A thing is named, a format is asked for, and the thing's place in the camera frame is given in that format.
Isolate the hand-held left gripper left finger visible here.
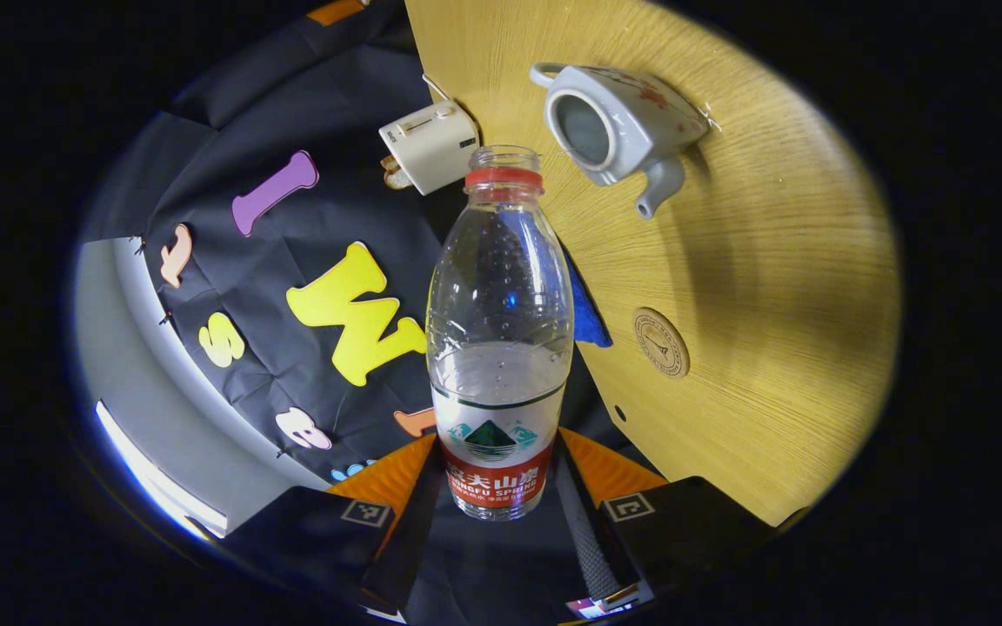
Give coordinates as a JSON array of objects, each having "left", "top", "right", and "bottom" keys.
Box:
[{"left": 223, "top": 432, "right": 446, "bottom": 614}]

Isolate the clear plastic water bottle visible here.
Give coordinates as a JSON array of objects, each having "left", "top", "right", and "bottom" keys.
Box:
[{"left": 425, "top": 145, "right": 575, "bottom": 523}]

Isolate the white toaster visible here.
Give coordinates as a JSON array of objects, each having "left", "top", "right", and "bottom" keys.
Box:
[{"left": 378, "top": 100, "right": 480, "bottom": 196}]

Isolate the black backdrop cloth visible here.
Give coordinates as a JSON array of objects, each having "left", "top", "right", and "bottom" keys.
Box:
[{"left": 82, "top": 0, "right": 645, "bottom": 625}]

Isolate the round wooden coaster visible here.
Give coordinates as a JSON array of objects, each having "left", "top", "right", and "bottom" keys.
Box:
[{"left": 633, "top": 306, "right": 691, "bottom": 379}]

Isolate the white ceramic teacup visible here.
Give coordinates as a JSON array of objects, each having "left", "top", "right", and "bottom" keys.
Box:
[{"left": 529, "top": 61, "right": 712, "bottom": 220}]

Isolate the blue folded towel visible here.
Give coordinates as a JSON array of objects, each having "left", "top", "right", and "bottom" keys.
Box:
[{"left": 564, "top": 248, "right": 615, "bottom": 350}]

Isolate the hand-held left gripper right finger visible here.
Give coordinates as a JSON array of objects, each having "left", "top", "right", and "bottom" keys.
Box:
[{"left": 553, "top": 426, "right": 780, "bottom": 603}]

